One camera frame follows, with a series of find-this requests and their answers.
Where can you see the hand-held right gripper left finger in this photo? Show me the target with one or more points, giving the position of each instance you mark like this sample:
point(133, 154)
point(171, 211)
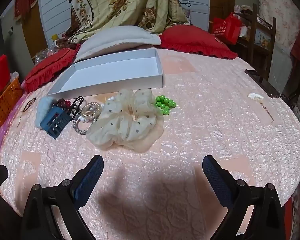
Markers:
point(88, 182)

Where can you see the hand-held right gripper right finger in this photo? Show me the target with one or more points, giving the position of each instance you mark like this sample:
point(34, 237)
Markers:
point(218, 182)

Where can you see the blue hair claw clip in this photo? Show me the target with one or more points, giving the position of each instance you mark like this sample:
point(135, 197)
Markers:
point(62, 120)

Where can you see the cream polka-dot scrunchie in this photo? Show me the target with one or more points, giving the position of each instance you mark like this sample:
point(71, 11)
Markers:
point(125, 125)

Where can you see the white cardboard box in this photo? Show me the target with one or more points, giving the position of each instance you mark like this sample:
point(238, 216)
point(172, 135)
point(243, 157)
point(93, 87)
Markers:
point(115, 66)

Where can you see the pink quilted bedspread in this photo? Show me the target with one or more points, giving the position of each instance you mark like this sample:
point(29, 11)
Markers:
point(202, 130)

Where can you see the orange plastic basket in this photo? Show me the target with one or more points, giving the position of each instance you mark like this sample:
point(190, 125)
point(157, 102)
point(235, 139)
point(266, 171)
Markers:
point(5, 102)

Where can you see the small white shell piece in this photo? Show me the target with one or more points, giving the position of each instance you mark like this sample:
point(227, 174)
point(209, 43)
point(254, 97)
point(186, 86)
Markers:
point(255, 97)

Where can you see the dark wooden stool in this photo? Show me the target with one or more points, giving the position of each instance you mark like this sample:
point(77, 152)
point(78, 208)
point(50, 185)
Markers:
point(265, 83)

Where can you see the red ruffled heart pillow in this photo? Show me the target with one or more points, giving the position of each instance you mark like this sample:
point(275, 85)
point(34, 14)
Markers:
point(47, 67)
point(190, 40)

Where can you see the clear plastic bags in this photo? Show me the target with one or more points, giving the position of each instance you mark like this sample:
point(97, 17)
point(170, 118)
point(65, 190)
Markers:
point(43, 55)

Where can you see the white pillow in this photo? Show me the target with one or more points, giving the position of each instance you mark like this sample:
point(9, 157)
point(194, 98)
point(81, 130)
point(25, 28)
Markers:
point(115, 40)

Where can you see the yellow-capped bottle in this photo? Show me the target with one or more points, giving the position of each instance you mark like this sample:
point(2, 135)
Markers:
point(54, 40)

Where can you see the red shopping bag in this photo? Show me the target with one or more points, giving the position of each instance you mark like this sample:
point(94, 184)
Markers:
point(225, 28)

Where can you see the dark wooden chair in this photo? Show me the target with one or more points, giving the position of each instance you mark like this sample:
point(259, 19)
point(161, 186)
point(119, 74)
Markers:
point(254, 30)

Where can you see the beige floral quilt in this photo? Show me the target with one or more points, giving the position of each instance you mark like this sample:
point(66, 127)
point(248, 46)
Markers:
point(130, 5)

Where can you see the pink floral curtain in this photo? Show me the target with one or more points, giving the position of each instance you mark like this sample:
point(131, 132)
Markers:
point(280, 7)

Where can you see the wall socket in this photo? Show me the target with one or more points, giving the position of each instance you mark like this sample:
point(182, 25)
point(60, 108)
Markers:
point(10, 31)

